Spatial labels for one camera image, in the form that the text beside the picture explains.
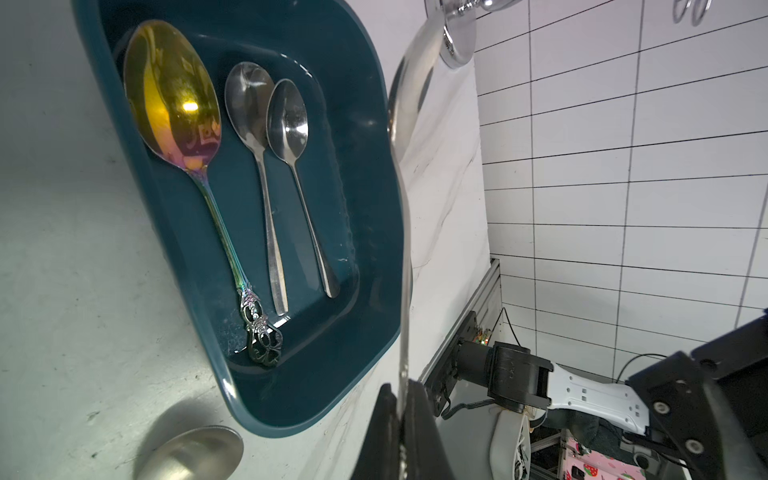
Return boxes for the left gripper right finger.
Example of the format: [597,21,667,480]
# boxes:
[403,380,455,480]

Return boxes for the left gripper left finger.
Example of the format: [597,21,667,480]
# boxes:
[351,383,400,480]

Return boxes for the teal plastic storage box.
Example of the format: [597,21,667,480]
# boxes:
[72,1,403,438]

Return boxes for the small silver spoon front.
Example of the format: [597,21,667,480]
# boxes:
[388,8,445,418]

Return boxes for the silver plain spoon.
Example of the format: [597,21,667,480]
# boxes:
[224,61,289,316]

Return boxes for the rainbow gold spoon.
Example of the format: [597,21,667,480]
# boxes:
[122,19,283,368]

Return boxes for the large silver spoon front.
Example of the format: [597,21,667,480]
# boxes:
[135,426,244,479]

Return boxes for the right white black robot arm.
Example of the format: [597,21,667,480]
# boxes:
[449,315,767,479]

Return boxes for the chrome glass holder stand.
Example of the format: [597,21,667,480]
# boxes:
[419,0,518,69]

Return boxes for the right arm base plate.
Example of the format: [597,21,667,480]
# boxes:
[423,310,478,417]

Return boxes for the aluminium rail frame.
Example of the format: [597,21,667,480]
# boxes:
[419,258,502,384]

